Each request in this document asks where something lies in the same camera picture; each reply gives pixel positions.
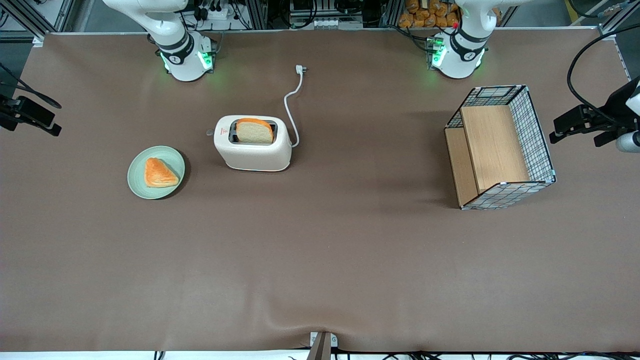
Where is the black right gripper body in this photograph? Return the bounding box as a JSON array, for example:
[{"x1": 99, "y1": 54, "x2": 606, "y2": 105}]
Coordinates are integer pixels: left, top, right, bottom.
[{"x1": 0, "y1": 96, "x2": 56, "y2": 127}]

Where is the pale green round plate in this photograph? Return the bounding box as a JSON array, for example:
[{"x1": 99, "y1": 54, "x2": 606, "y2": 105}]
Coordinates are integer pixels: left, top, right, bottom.
[{"x1": 127, "y1": 145, "x2": 186, "y2": 200}]

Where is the aluminium frame profile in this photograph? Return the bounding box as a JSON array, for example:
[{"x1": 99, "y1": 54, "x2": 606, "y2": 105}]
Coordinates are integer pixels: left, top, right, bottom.
[
  {"x1": 596, "y1": 0, "x2": 640, "y2": 37},
  {"x1": 0, "y1": 0, "x2": 77, "y2": 42}
]

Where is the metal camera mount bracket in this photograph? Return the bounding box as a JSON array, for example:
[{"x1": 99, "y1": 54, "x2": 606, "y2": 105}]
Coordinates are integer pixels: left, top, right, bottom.
[{"x1": 306, "y1": 331, "x2": 339, "y2": 360}]

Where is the pile of golden bread rolls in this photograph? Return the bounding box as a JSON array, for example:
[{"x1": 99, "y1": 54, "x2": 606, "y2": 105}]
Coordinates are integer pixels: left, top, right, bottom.
[{"x1": 398, "y1": 0, "x2": 461, "y2": 29}]

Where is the white toaster power cord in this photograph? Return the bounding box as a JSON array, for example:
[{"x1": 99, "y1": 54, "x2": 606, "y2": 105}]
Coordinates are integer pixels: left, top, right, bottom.
[{"x1": 283, "y1": 65, "x2": 308, "y2": 149}]

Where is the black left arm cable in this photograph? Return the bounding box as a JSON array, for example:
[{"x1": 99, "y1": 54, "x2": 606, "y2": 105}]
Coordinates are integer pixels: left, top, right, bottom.
[{"x1": 566, "y1": 22, "x2": 640, "y2": 118}]

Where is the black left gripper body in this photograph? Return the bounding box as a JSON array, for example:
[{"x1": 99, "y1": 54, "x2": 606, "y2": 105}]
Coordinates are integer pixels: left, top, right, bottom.
[{"x1": 553, "y1": 76, "x2": 640, "y2": 147}]

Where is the white power strip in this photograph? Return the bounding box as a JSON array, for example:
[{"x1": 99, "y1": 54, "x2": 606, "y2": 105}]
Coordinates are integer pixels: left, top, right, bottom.
[{"x1": 196, "y1": 0, "x2": 232, "y2": 22}]

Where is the triangular golden puff pastry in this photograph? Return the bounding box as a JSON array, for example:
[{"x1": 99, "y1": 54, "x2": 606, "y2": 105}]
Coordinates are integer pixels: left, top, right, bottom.
[{"x1": 144, "y1": 157, "x2": 180, "y2": 189}]

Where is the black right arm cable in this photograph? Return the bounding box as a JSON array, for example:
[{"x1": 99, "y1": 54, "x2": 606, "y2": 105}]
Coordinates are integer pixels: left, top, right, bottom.
[{"x1": 0, "y1": 62, "x2": 62, "y2": 110}]

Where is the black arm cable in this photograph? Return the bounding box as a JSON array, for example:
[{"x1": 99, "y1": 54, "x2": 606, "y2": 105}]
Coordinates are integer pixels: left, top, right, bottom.
[
  {"x1": 566, "y1": 22, "x2": 640, "y2": 118},
  {"x1": 0, "y1": 62, "x2": 62, "y2": 110}
]

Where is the white two-slot toaster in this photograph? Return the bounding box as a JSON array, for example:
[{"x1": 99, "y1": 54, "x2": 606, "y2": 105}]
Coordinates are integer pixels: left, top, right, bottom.
[{"x1": 213, "y1": 115, "x2": 293, "y2": 173}]

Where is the wire basket with wooden shelf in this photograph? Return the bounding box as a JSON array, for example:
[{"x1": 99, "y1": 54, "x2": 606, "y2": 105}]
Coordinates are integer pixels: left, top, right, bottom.
[{"x1": 444, "y1": 84, "x2": 557, "y2": 211}]

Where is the white bread slice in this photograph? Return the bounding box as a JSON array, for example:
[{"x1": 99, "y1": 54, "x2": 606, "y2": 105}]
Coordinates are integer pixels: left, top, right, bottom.
[{"x1": 235, "y1": 118, "x2": 275, "y2": 145}]

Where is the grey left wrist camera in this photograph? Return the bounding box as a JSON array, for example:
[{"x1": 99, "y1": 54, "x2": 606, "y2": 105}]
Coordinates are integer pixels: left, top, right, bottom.
[{"x1": 615, "y1": 131, "x2": 640, "y2": 154}]

